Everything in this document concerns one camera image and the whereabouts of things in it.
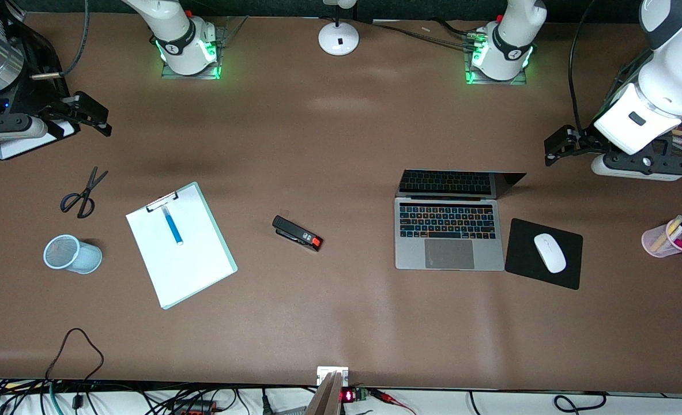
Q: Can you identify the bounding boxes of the white bracket plate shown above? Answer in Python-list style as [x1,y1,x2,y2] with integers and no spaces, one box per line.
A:
[316,366,350,386]

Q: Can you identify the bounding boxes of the grey laptop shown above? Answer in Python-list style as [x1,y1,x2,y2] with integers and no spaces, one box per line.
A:
[394,168,527,271]

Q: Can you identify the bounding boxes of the teal clipboard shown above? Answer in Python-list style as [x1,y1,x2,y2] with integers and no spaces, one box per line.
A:
[125,182,239,310]

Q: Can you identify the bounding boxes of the teal cable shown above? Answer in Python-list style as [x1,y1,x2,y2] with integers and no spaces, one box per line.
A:
[48,382,66,415]

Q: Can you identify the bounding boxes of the black cable bundle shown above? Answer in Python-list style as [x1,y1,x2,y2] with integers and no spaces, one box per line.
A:
[368,18,481,51]

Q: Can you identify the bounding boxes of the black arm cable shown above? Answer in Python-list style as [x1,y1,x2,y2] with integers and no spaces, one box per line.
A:
[29,0,91,81]
[568,0,598,134]

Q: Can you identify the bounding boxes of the red wire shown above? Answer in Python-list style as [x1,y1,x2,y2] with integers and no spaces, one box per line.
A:
[371,388,417,415]

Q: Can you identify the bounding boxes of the yellow pen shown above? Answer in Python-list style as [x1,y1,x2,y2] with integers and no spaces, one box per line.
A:
[651,217,682,252]

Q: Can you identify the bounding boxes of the blue marker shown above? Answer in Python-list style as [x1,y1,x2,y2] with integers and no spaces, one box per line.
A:
[161,206,184,246]

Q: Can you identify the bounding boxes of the thin black looped cable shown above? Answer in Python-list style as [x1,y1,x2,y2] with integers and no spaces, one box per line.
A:
[44,327,105,411]

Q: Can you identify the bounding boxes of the grey mount post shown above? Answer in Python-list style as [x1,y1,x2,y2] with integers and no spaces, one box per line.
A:
[304,371,342,415]

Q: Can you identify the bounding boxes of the light blue mesh cup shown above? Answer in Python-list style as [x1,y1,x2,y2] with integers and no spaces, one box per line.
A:
[43,234,103,275]

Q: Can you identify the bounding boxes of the black mouse pad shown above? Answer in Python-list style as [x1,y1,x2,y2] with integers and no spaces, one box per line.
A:
[504,218,583,291]

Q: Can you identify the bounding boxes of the black blue scissors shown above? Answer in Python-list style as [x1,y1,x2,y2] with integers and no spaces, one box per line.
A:
[60,167,109,219]

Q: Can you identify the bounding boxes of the pink translucent pen cup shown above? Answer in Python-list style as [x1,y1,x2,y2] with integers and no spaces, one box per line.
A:
[642,218,682,258]

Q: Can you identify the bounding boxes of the black coiled cable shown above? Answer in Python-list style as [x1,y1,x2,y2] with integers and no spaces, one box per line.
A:
[553,391,608,414]

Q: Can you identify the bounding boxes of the white computer mouse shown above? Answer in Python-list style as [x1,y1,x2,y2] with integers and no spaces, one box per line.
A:
[534,233,567,274]

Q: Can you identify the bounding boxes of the black stapler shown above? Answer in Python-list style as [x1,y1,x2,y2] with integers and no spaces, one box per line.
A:
[272,215,323,252]

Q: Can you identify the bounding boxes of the white paper sheet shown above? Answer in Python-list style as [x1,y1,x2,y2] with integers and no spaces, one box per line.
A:
[126,186,233,307]

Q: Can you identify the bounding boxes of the white paper in tray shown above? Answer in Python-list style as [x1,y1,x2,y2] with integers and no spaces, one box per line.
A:
[0,120,77,160]

